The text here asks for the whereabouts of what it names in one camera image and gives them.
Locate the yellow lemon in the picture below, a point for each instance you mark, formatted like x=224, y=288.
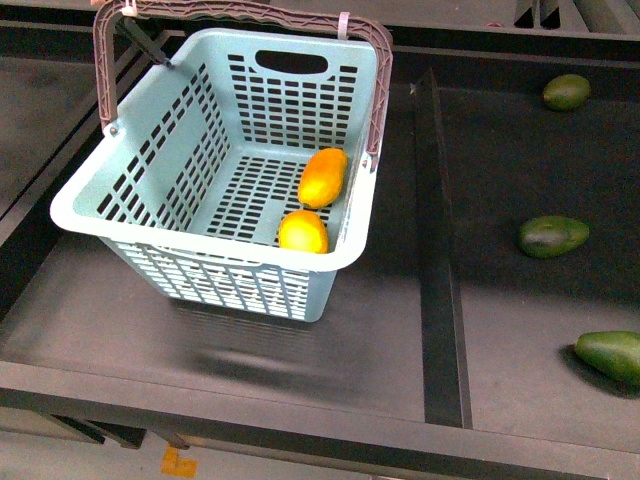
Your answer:
x=303, y=231

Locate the yellow orange mango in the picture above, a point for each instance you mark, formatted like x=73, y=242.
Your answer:
x=322, y=179

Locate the light blue plastic basket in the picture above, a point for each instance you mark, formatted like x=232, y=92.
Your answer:
x=210, y=112

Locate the dark wooden display cabinet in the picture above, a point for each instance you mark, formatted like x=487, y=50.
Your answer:
x=444, y=351

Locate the green avocado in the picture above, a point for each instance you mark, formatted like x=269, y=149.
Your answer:
x=551, y=236
x=566, y=93
x=613, y=353

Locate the orange floor tape marker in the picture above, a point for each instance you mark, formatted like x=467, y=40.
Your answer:
x=174, y=464

